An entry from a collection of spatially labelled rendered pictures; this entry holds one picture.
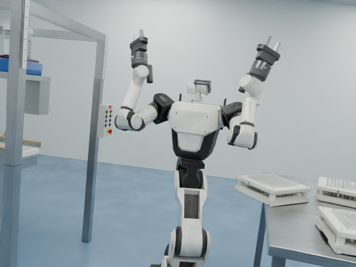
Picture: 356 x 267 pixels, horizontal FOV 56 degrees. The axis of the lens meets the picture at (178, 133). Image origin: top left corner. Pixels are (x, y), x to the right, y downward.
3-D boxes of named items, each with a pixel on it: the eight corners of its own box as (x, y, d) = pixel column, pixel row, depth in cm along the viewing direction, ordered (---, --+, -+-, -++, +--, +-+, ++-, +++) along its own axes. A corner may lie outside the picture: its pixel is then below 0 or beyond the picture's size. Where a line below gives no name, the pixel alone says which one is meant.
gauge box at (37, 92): (48, 114, 207) (50, 81, 205) (38, 115, 197) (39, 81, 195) (17, 110, 211) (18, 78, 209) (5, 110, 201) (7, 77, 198)
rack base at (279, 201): (309, 202, 156) (309, 197, 156) (271, 206, 143) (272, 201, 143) (270, 186, 177) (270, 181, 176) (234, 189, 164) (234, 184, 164)
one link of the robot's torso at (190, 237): (170, 258, 170) (172, 176, 197) (204, 260, 172) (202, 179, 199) (174, 250, 158) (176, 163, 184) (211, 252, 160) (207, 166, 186)
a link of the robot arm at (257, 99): (255, 76, 157) (251, 100, 152) (265, 85, 162) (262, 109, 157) (243, 79, 161) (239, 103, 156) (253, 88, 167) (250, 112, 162)
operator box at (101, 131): (112, 135, 282) (114, 104, 279) (103, 138, 265) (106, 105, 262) (105, 134, 283) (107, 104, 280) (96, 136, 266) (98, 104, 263)
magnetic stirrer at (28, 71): (43, 76, 202) (44, 61, 201) (20, 73, 181) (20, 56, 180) (14, 72, 205) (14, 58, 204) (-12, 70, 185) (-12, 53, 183)
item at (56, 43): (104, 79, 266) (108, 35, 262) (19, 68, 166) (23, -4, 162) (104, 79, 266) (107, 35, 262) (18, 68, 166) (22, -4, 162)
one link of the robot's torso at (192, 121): (173, 149, 210) (179, 92, 206) (227, 158, 201) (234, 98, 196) (156, 157, 182) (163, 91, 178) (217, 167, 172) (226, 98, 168)
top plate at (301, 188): (310, 192, 155) (311, 187, 155) (273, 195, 143) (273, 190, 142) (271, 177, 176) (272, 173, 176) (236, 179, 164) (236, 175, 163)
